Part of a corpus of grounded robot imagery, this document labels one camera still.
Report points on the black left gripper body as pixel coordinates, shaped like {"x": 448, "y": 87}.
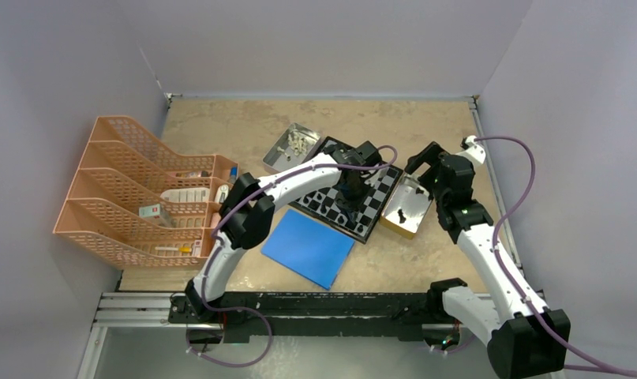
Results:
{"x": 351, "y": 197}

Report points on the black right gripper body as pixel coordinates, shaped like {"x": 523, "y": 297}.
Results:
{"x": 432, "y": 157}

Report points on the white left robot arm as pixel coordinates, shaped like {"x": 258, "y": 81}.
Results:
{"x": 247, "y": 213}

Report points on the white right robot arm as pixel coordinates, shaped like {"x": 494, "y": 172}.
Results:
{"x": 522, "y": 335}

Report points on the yellow tin with black pieces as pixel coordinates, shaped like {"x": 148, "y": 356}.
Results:
{"x": 415, "y": 202}

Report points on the black chess queen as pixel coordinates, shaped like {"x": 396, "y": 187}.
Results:
{"x": 401, "y": 215}

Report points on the white chess pieces pile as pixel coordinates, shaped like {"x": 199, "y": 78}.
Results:
{"x": 297, "y": 143}

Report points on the pink tin with white pieces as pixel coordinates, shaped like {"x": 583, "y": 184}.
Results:
{"x": 274, "y": 162}

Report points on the black white chessboard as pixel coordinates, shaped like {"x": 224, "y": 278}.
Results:
{"x": 353, "y": 218}

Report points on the blue mat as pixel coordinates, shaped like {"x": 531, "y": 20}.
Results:
{"x": 308, "y": 248}

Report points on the peach desk organizer tray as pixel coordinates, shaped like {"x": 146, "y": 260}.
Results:
{"x": 213, "y": 199}

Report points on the peach mesh file rack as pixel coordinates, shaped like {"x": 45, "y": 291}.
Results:
{"x": 91, "y": 215}

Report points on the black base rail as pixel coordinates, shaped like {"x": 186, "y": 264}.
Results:
{"x": 408, "y": 317}

